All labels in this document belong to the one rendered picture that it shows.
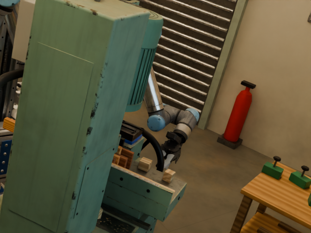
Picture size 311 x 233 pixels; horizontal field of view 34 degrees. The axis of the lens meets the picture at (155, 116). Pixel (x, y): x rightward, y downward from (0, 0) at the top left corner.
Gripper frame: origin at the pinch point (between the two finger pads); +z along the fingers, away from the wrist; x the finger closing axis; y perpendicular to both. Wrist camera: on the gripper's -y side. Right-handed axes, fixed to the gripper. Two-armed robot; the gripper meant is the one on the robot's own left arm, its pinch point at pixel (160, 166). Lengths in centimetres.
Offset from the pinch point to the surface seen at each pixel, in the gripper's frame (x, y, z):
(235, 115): 11, 164, -182
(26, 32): 22, -92, 36
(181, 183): -16.2, -21.7, 17.0
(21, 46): 23, -88, 38
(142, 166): -1.4, -24.7, 18.6
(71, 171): 1, -67, 54
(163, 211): -17.2, -29.1, 34.3
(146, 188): -9.5, -34.2, 31.5
